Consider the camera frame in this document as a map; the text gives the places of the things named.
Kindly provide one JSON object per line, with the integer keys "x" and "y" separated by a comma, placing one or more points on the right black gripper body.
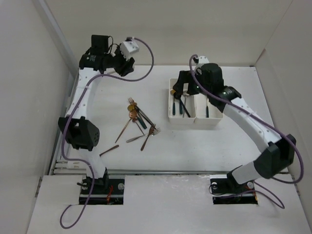
{"x": 185, "y": 77}

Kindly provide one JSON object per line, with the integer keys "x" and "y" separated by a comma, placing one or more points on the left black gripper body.
{"x": 117, "y": 61}

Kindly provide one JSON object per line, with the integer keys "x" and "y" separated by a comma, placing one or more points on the gold spoon green handle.
{"x": 180, "y": 107}
{"x": 172, "y": 92}

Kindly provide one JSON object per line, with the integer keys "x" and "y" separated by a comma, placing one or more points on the copper round spoon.
{"x": 132, "y": 115}

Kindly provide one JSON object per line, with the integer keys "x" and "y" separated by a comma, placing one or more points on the gold fork green handle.
{"x": 207, "y": 108}

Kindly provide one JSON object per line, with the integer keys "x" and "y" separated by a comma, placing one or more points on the black ladle spoon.
{"x": 185, "y": 111}

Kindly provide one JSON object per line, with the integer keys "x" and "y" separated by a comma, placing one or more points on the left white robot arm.
{"x": 76, "y": 125}

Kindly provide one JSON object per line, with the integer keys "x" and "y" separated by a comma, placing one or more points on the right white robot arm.
{"x": 276, "y": 149}

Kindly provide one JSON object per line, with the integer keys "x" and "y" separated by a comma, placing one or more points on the white right container bin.
{"x": 200, "y": 112}

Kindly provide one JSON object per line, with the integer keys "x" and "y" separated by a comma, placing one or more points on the white container bin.
{"x": 189, "y": 102}
{"x": 200, "y": 112}

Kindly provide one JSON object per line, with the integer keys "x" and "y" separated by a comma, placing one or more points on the white left container bin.
{"x": 189, "y": 102}

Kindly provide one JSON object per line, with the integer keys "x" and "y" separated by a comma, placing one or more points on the copper fork upper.
{"x": 132, "y": 102}

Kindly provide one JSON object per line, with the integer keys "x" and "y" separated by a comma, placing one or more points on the copper fork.
{"x": 132, "y": 102}
{"x": 151, "y": 130}

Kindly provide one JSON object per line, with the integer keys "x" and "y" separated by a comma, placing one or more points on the small copper teaspoon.
{"x": 135, "y": 121}

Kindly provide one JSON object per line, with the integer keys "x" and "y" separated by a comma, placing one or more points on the copper fork lower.
{"x": 151, "y": 130}

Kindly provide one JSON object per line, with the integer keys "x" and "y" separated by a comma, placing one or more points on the silver spoon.
{"x": 136, "y": 138}

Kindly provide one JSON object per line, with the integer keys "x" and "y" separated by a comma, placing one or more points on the silver fork black handle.
{"x": 144, "y": 116}

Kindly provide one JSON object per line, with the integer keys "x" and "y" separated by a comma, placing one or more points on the green handled fork in pile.
{"x": 140, "y": 119}

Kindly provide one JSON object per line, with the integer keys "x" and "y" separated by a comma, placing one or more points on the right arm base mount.
{"x": 224, "y": 194}

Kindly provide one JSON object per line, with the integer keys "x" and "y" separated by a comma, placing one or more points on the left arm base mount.
{"x": 106, "y": 191}

